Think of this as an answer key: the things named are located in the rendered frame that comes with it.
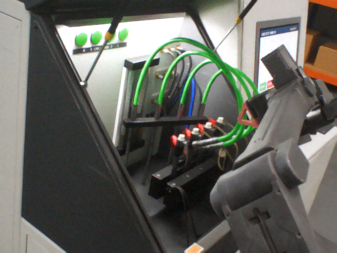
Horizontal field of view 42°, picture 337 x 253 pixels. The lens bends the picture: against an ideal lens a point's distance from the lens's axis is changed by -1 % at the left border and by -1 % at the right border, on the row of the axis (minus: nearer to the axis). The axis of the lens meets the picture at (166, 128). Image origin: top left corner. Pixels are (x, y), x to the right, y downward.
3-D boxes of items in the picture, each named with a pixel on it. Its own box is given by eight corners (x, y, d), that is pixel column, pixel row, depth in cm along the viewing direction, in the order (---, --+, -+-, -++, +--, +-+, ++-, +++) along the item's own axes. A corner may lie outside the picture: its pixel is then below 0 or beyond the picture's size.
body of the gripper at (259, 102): (245, 101, 96) (266, 89, 90) (274, 87, 102) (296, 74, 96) (259, 127, 96) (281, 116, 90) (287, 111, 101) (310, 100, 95)
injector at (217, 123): (212, 176, 161) (226, 126, 152) (201, 170, 164) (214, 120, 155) (216, 173, 163) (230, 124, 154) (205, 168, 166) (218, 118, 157)
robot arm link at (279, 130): (229, 232, 52) (309, 195, 47) (202, 194, 52) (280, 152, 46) (279, 118, 89) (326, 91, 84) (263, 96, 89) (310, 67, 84)
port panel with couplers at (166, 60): (152, 116, 165) (167, 36, 152) (145, 113, 167) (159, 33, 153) (172, 109, 175) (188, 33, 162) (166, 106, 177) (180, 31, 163)
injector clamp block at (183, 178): (167, 226, 143) (176, 187, 136) (144, 211, 148) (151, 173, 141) (219, 190, 169) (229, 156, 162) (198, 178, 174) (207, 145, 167)
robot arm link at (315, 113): (329, 124, 113) (341, 119, 117) (318, 100, 114) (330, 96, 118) (309, 132, 119) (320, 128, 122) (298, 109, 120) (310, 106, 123)
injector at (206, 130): (201, 183, 155) (214, 131, 146) (189, 177, 157) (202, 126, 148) (205, 181, 157) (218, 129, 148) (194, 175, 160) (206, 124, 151)
